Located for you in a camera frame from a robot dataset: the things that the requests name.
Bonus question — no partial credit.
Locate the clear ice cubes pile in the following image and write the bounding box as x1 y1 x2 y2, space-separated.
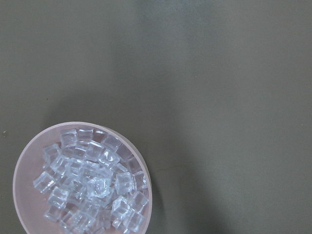
33 128 149 234

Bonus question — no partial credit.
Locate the pink ice bowl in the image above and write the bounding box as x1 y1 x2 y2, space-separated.
12 121 153 234

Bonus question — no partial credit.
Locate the brown table mat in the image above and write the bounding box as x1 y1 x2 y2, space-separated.
0 0 312 234

